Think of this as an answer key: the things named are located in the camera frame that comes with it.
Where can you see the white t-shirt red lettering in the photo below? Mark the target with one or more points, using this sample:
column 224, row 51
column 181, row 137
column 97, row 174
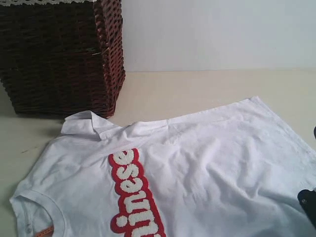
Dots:
column 231, row 171

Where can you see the brown wicker laundry basket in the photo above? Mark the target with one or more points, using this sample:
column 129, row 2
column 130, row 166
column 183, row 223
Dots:
column 61, row 59

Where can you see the white lace cloth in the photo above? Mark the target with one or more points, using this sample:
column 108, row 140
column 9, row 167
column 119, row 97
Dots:
column 8, row 3

